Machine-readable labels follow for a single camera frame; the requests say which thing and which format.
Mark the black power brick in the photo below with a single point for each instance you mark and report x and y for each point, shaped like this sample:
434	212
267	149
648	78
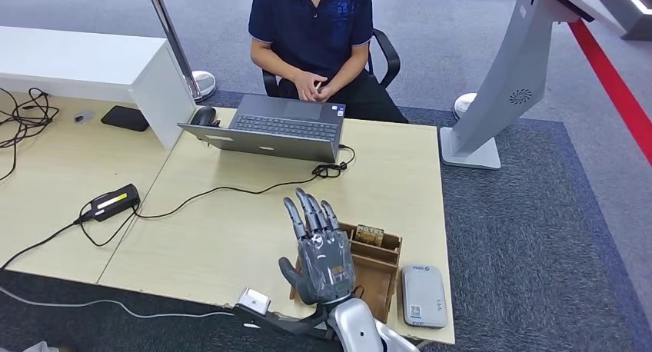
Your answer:
114	203

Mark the grey kiosk stand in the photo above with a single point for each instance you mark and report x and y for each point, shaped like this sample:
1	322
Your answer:
509	75

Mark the dark kiosk with light strip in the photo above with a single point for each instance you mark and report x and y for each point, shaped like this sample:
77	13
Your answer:
631	21

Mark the person's left hand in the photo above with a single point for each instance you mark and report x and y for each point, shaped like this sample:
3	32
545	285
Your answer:
327	91

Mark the white counter block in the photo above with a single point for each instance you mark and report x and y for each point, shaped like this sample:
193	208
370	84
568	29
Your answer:
76	59

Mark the small white tab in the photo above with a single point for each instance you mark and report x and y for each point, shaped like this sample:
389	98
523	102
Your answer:
257	326

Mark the grey floor object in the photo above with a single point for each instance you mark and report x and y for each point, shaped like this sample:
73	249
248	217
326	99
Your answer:
40	348

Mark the black office chair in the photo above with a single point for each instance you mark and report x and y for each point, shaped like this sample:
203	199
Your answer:
392	59

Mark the chrome stanchion post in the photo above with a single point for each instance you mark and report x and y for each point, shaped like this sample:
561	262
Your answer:
201	82

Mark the dark blue area rug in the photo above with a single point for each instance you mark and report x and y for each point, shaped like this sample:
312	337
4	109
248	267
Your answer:
509	237

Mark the wooden compartment tray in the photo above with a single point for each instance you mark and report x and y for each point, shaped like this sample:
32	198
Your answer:
377	283

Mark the person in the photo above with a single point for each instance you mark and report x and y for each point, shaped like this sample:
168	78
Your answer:
311	29

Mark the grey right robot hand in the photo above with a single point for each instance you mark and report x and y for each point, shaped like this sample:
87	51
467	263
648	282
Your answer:
326	268

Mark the red barrier belt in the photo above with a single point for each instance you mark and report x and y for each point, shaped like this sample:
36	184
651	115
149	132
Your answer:
611	85

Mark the grey laptop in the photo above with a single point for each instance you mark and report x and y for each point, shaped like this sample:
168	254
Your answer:
285	125

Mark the hotel key card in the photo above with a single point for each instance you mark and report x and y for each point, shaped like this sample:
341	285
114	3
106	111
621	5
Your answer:
369	235

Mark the black rectangular pad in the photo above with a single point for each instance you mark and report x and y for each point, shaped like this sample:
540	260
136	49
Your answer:
125	118

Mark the black computer mouse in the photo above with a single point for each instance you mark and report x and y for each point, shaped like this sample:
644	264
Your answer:
203	115

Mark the person's left forearm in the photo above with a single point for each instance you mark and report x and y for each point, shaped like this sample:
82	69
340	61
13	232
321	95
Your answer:
351	67

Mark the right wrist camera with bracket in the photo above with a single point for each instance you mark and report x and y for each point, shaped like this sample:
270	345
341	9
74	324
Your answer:
253	301

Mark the person's right forearm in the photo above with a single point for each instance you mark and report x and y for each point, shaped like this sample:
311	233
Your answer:
275	59

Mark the person's right hand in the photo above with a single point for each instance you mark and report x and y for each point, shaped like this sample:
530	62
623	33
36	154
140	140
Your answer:
305	85

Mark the chrome stanchion base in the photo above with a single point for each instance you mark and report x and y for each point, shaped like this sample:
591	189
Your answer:
462	105

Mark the small grey round object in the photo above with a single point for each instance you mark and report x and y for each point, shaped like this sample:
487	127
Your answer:
84	116

